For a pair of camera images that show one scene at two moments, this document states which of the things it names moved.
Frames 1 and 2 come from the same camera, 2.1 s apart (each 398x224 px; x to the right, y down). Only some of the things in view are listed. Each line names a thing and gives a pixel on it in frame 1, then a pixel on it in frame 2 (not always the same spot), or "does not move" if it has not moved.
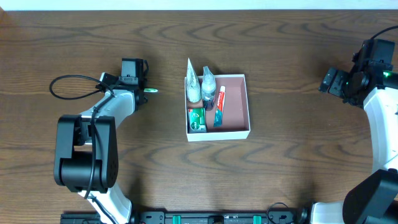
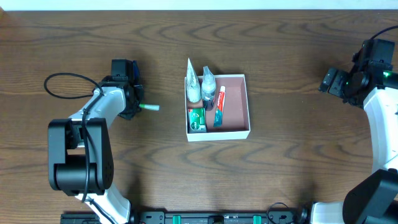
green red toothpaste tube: x=219 y=114 does not move
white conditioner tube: x=193 y=88 does not move
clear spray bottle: x=208 y=88 does not move
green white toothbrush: x=150 y=90 to x=152 y=107
